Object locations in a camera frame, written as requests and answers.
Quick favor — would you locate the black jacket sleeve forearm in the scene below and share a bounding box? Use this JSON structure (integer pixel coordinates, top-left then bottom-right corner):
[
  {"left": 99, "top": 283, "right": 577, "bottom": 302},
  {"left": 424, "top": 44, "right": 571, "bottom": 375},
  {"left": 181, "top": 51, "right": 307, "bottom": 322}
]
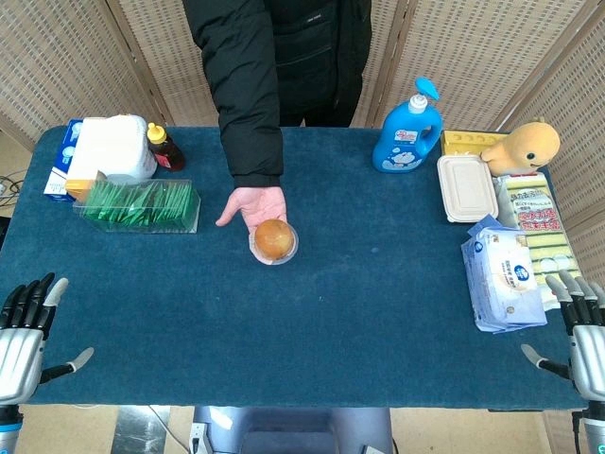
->
[{"left": 181, "top": 0, "right": 285, "bottom": 189}]

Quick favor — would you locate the person in black jacket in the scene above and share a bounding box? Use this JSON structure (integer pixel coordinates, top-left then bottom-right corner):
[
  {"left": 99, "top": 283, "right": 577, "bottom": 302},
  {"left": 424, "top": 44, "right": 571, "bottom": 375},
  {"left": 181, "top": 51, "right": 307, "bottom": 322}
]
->
[{"left": 181, "top": 0, "right": 373, "bottom": 189}]

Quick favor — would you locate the honey bottle with yellow cap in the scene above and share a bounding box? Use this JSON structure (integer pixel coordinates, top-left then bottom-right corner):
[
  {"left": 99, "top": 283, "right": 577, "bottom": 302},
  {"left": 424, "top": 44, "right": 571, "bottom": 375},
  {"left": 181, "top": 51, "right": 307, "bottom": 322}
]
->
[{"left": 146, "top": 122, "right": 186, "bottom": 173}]

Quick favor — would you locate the yellow egg tray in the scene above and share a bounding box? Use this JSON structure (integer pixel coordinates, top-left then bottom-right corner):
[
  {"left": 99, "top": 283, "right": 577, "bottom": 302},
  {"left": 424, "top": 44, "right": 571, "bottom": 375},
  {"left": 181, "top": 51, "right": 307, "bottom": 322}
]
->
[{"left": 440, "top": 130, "right": 510, "bottom": 157}]

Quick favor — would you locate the yellow plush toy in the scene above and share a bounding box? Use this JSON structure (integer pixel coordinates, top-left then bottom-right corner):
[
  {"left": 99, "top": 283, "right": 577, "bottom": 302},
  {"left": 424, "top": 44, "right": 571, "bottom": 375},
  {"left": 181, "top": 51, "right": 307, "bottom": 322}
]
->
[{"left": 480, "top": 121, "right": 562, "bottom": 177}]

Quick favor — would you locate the white floor cable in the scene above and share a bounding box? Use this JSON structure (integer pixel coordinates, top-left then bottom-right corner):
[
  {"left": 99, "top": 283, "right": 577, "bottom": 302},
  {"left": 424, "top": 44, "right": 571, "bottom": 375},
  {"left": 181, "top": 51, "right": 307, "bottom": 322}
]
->
[{"left": 146, "top": 405, "right": 191, "bottom": 454}]

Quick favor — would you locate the blue white carton box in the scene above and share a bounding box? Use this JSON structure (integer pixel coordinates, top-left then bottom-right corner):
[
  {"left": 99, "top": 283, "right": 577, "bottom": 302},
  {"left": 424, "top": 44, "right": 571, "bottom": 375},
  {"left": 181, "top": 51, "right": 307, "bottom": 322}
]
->
[{"left": 43, "top": 118, "right": 85, "bottom": 203}]

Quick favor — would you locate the person's bare hand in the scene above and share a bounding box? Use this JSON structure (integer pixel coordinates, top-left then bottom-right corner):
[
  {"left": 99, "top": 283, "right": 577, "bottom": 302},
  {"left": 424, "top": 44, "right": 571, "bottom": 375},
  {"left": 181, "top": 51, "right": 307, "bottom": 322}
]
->
[{"left": 215, "top": 185, "right": 288, "bottom": 236}]

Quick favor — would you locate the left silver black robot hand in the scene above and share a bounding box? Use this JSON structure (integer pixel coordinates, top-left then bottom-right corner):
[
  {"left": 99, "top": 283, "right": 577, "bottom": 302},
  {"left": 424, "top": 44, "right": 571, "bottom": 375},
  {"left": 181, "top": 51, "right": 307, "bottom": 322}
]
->
[{"left": 0, "top": 272, "right": 95, "bottom": 407}]

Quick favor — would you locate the blue detergent pump bottle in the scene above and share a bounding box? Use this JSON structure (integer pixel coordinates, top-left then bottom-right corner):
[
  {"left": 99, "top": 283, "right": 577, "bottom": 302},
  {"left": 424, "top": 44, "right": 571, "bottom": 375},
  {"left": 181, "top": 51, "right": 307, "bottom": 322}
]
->
[{"left": 372, "top": 77, "right": 444, "bottom": 174}]

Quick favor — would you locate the beige lidded food container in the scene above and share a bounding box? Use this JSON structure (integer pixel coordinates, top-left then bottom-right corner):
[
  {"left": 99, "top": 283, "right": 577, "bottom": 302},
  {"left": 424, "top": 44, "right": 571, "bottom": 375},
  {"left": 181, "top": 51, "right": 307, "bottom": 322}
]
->
[{"left": 436, "top": 154, "right": 500, "bottom": 224}]

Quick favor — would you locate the robot base body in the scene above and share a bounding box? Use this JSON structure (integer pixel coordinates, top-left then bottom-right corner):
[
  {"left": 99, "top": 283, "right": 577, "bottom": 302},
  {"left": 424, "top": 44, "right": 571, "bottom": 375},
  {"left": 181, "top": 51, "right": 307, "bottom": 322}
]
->
[{"left": 188, "top": 405, "right": 394, "bottom": 454}]

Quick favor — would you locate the blue wet wipes pack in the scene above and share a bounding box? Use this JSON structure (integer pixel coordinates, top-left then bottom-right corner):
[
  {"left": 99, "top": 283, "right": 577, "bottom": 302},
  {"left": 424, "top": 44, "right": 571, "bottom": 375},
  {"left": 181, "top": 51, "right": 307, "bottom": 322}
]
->
[{"left": 460, "top": 215, "right": 548, "bottom": 335}]

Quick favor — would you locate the small orange box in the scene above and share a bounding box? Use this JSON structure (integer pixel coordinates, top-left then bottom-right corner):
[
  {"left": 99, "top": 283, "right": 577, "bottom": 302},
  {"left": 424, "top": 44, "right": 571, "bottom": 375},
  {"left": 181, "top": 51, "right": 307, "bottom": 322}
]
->
[{"left": 64, "top": 170, "right": 108, "bottom": 204}]

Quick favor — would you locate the clear box of green packets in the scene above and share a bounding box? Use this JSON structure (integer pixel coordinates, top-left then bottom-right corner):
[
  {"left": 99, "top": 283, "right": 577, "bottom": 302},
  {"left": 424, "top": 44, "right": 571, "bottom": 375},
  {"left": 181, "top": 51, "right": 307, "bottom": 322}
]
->
[{"left": 73, "top": 178, "right": 201, "bottom": 235}]

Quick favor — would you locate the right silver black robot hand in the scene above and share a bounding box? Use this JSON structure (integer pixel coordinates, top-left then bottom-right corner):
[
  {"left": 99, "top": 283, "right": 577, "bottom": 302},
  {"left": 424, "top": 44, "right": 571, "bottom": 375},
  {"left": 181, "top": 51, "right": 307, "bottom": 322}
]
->
[{"left": 520, "top": 270, "right": 605, "bottom": 402}]

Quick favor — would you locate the yellow sponge pack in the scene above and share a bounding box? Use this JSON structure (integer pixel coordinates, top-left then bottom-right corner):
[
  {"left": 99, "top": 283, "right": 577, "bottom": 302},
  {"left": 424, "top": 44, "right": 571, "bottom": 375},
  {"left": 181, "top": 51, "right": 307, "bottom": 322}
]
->
[{"left": 495, "top": 172, "right": 583, "bottom": 311}]

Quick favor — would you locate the dark blue table cloth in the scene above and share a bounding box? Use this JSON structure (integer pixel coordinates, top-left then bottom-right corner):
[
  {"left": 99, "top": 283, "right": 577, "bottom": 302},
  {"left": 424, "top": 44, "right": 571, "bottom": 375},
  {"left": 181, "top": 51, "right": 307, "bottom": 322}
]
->
[{"left": 0, "top": 125, "right": 587, "bottom": 410}]

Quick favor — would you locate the clear cup of brown sauce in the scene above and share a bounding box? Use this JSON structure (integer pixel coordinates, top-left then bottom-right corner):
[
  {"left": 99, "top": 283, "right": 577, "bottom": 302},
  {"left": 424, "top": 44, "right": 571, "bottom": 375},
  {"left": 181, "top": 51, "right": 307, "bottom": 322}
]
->
[{"left": 249, "top": 218, "right": 300, "bottom": 267}]

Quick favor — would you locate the woven folding screen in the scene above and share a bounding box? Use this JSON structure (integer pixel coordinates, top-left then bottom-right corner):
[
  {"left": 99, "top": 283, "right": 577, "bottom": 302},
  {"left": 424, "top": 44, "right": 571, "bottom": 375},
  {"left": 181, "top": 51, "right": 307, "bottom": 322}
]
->
[{"left": 0, "top": 0, "right": 605, "bottom": 285}]

